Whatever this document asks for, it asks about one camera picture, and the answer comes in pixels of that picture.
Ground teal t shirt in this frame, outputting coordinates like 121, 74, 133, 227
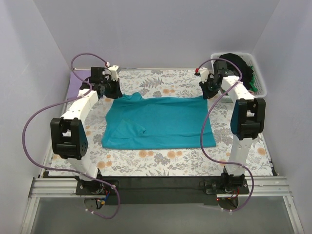
101, 92, 216, 150

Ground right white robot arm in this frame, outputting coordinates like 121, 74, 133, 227
195, 55, 266, 194

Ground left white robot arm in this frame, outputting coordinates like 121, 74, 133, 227
50, 65, 122, 195

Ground folded purple t shirt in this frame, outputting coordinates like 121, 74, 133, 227
67, 69, 90, 99

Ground black t shirt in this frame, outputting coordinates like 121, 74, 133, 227
219, 53, 254, 89

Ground green t shirt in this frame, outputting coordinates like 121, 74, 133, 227
248, 66, 258, 93

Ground white laundry basket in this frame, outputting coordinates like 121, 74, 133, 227
211, 52, 267, 103

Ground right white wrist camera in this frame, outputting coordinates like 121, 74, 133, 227
195, 67, 210, 83

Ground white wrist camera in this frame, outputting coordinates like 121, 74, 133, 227
195, 67, 210, 83
103, 65, 121, 81

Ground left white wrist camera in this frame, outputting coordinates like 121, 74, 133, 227
103, 65, 121, 81

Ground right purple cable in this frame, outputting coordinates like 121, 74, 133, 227
196, 58, 255, 212

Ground purple cable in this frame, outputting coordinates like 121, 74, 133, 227
196, 58, 255, 212
21, 53, 121, 219

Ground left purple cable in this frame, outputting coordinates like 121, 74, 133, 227
21, 53, 121, 219

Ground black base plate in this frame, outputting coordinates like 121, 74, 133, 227
76, 175, 251, 205

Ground aluminium frame rail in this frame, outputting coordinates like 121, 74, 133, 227
20, 176, 304, 234

